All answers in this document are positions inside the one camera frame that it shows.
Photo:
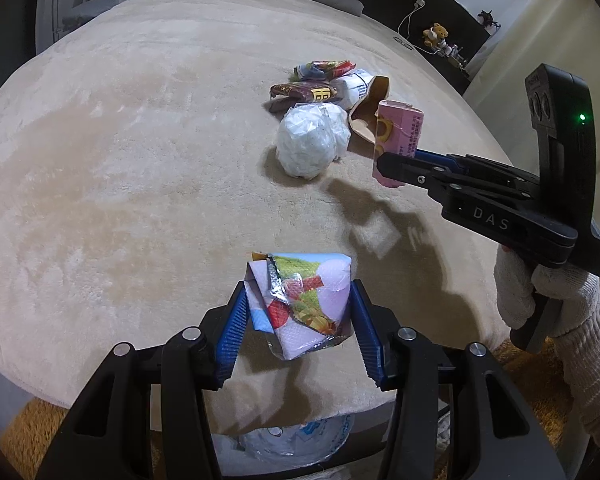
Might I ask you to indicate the person's right forearm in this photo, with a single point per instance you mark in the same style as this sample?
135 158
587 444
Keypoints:
595 370

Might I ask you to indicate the crumpled white plastic bag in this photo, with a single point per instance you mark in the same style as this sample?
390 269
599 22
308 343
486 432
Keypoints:
305 142

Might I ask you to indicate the white printed plastic bag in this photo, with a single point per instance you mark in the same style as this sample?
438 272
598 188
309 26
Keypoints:
290 440

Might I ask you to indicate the beige plush blanket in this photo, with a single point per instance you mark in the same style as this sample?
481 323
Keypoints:
130 185

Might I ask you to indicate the person's right hand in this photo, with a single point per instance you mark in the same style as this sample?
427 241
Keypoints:
575 295

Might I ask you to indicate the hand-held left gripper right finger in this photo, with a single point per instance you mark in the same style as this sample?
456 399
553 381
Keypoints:
365 330

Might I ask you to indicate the eyeglasses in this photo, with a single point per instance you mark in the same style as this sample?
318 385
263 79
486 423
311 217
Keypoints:
402 43

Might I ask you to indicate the dark red snack wrapper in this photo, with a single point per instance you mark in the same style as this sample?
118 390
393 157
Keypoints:
300 91

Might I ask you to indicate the black bedside shelf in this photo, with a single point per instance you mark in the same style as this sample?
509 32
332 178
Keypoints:
455 0

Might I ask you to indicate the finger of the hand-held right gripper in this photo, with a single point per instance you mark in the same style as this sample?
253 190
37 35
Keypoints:
435 156
480 210

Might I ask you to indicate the white side table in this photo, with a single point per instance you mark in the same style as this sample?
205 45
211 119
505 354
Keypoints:
80 10

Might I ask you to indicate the colourful potato chip bag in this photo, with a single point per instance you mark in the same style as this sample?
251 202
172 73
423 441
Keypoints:
325 69

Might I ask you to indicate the small white figurines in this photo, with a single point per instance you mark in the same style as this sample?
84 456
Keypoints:
455 54

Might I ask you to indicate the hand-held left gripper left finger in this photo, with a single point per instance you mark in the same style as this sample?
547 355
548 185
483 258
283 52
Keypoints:
232 330

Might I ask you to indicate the teddy bear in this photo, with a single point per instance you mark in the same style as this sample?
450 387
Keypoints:
436 35

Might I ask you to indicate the foil-lined colourful carton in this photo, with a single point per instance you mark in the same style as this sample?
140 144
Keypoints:
305 305

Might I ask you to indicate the brown paper bag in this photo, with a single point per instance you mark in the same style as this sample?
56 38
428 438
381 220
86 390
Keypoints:
362 120

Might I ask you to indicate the white paper packet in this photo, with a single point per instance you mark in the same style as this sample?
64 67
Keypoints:
352 87

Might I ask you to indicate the dark figurine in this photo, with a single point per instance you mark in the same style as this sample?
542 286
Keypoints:
487 17

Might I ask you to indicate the yellow shaggy rug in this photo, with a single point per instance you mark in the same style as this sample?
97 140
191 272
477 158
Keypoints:
35 420

